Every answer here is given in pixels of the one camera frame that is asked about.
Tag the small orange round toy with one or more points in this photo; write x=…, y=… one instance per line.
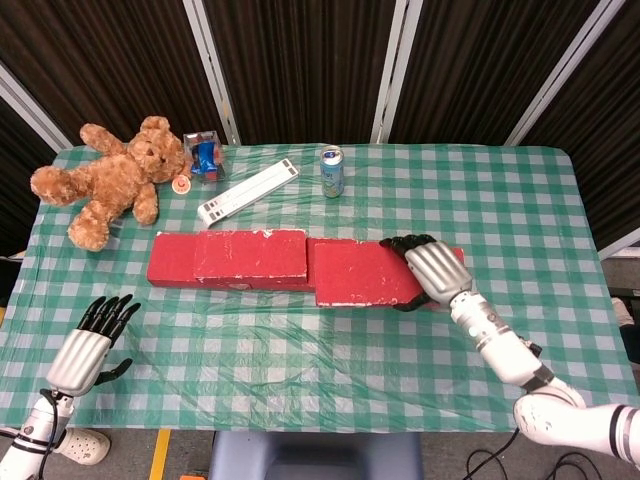
x=181, y=186

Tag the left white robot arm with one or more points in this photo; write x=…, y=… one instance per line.
x=30, y=440

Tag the small orange object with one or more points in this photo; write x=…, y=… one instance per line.
x=192, y=476

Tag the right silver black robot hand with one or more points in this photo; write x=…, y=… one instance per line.
x=437, y=270

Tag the white clog shoe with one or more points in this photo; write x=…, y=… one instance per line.
x=82, y=445

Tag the white folded stand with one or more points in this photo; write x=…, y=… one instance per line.
x=247, y=192

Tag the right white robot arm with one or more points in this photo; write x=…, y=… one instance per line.
x=510, y=355

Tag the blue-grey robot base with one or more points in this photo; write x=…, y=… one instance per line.
x=315, y=457

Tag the white partition frame post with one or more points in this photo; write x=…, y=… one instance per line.
x=565, y=72
x=35, y=110
x=212, y=75
x=620, y=246
x=397, y=70

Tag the green checked tablecloth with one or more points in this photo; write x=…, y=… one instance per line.
x=280, y=360

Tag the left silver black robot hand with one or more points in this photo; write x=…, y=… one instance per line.
x=77, y=360

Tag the clear box with toys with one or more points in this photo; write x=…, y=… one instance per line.
x=204, y=160

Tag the brown teddy bear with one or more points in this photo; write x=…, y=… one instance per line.
x=115, y=182

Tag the white sneaker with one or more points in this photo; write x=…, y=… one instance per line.
x=620, y=310

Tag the light blue drink can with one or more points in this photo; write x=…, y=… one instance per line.
x=332, y=175

